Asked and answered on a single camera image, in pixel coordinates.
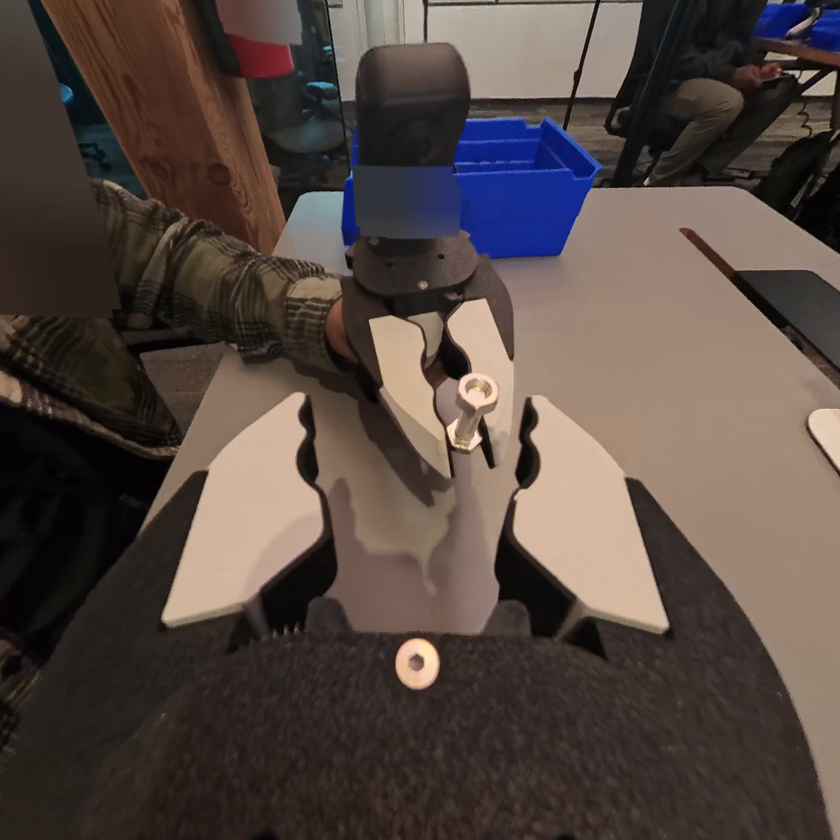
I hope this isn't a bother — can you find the wooden post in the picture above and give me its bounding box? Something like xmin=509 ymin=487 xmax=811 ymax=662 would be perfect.
xmin=41 ymin=0 xmax=287 ymax=256

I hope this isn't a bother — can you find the grey office chair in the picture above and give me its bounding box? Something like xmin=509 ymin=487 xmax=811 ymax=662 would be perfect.
xmin=269 ymin=82 xmax=345 ymax=165

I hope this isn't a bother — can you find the person's left forearm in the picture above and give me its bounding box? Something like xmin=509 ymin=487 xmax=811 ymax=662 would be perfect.
xmin=92 ymin=180 xmax=345 ymax=380

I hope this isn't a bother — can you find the person's left hand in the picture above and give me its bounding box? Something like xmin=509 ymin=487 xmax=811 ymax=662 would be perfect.
xmin=326 ymin=297 xmax=361 ymax=370

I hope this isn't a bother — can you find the black backpack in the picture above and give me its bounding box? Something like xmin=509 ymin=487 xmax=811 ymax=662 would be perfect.
xmin=753 ymin=130 xmax=836 ymax=221

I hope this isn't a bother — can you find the silver hex bolt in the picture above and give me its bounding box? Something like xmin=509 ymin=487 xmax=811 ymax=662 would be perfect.
xmin=446 ymin=397 xmax=492 ymax=454

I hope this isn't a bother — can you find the black flat board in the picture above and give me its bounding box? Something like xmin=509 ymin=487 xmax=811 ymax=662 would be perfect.
xmin=736 ymin=269 xmax=840 ymax=389

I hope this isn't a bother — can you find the black tripod pole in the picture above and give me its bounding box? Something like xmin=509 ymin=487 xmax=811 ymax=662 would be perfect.
xmin=562 ymin=0 xmax=602 ymax=130

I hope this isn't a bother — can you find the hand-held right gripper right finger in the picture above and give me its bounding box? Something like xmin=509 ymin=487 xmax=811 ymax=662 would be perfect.
xmin=495 ymin=394 xmax=672 ymax=641

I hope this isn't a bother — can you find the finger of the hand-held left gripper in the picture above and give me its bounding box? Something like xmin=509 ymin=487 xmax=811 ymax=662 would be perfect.
xmin=445 ymin=300 xmax=516 ymax=469
xmin=367 ymin=316 xmax=455 ymax=480

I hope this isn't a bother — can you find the white flat stand base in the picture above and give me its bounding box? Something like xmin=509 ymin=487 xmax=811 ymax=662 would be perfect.
xmin=806 ymin=407 xmax=840 ymax=475

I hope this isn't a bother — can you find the blue plastic bin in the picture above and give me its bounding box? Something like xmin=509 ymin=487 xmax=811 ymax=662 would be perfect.
xmin=341 ymin=117 xmax=603 ymax=259

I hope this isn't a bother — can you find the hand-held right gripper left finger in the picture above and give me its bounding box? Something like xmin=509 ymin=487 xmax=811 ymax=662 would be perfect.
xmin=161 ymin=392 xmax=337 ymax=632

